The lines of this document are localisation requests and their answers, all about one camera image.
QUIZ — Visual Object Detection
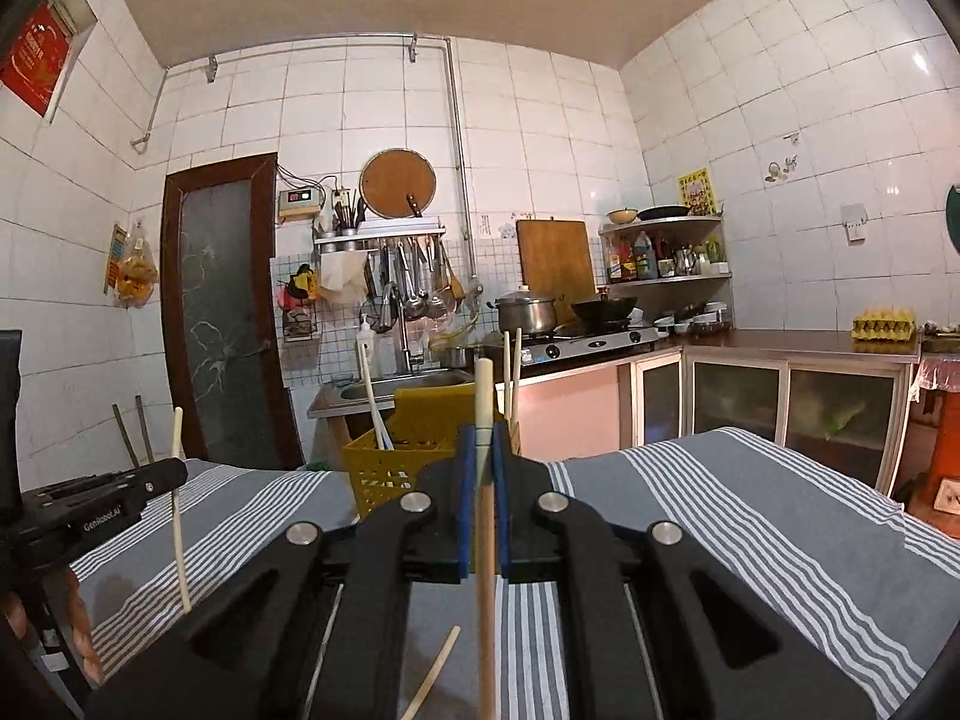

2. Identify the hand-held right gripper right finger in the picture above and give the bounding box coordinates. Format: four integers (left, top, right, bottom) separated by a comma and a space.
491, 424, 880, 720

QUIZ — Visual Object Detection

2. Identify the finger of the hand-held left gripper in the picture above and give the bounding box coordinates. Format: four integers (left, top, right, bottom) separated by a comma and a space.
139, 457, 190, 501

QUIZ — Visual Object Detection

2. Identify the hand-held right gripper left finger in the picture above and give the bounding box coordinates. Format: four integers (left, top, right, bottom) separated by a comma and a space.
82, 424, 481, 720

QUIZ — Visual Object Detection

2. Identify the yellow slotted utensil holder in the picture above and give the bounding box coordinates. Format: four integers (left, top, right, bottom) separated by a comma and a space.
343, 386, 522, 522

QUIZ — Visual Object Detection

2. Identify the row of hanging kitchen utensils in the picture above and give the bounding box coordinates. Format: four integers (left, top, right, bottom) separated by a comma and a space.
367, 236, 467, 320

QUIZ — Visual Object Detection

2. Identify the person's left hand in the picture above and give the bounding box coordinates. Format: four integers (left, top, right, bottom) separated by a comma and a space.
0, 566, 104, 691

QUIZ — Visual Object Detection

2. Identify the leaning wooden stick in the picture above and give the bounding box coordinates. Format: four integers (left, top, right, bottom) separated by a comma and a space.
135, 395, 157, 464
112, 403, 140, 466

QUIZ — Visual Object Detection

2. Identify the steel sink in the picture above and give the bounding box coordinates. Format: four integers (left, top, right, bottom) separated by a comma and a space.
307, 367, 478, 422

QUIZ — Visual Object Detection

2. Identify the brown frosted glass door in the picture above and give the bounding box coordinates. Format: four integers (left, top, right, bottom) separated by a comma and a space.
161, 152, 305, 470

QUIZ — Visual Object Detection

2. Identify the gas stove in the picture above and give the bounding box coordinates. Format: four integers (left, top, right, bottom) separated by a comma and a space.
517, 319, 662, 366

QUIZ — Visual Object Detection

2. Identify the steel pot with lid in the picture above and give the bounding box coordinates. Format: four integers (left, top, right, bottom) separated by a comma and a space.
487, 286, 564, 338

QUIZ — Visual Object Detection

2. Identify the metal faucet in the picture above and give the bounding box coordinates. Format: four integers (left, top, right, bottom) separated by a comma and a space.
379, 281, 425, 377

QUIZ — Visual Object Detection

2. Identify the hanging plastic bag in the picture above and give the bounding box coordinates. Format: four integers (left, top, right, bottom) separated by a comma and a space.
116, 236, 161, 309

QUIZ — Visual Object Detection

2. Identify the grey striped tablecloth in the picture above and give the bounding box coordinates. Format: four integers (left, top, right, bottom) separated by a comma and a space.
67, 426, 942, 720

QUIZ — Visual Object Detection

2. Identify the black wok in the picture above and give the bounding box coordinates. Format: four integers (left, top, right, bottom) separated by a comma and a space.
570, 294, 639, 326

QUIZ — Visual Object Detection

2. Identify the yellow and red hanging item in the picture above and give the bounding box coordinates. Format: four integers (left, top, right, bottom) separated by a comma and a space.
277, 264, 320, 313

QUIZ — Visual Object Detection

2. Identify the rectangular wooden cutting board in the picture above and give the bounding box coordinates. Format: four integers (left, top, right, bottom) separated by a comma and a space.
516, 219, 598, 305

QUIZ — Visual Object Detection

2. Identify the hanging white cloth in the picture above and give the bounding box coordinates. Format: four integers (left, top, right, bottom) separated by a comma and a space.
319, 251, 369, 305

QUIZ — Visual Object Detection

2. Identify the group of small bowls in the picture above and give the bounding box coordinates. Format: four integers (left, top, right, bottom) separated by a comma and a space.
654, 301, 733, 338

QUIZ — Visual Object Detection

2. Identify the kitchen counter cabinet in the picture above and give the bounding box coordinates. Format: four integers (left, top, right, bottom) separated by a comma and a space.
517, 326, 922, 497

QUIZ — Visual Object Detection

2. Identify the row of condiment bottles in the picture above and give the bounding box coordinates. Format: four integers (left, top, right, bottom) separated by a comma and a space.
606, 231, 730, 283

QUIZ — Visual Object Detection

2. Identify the metal corner shelf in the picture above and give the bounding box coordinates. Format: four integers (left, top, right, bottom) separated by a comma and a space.
600, 215, 733, 287

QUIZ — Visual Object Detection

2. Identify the metal cutlery cup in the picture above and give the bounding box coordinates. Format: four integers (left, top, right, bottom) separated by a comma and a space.
330, 191, 368, 234

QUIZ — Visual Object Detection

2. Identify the round wooden cutting board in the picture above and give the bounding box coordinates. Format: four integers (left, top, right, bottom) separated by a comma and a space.
358, 150, 437, 220

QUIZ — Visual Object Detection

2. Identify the yellow egg carton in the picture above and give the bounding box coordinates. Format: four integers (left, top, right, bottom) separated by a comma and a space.
853, 306, 918, 339

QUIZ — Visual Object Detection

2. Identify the red side cabinet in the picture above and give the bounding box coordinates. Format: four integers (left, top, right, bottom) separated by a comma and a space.
904, 349, 960, 539

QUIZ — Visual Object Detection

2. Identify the lace cloth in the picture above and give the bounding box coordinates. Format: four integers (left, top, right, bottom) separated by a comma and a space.
916, 352, 960, 392

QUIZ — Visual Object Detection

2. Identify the hanging wall card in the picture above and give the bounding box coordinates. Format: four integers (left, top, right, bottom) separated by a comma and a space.
105, 223, 130, 294

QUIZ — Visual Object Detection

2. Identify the metal wall rack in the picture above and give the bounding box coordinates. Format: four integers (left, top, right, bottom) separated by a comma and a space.
313, 221, 448, 253

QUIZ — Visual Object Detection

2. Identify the wall controller box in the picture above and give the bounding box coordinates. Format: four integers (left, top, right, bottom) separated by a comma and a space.
277, 187, 324, 223

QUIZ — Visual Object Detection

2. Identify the metal wall pipe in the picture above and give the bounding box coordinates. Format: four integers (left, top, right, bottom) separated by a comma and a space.
131, 34, 482, 287

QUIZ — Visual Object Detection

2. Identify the yellow wall poster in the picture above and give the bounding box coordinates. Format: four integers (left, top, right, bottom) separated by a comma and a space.
679, 169, 714, 218

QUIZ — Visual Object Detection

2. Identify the red wall poster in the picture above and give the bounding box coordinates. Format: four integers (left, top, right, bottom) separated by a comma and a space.
0, 4, 73, 118

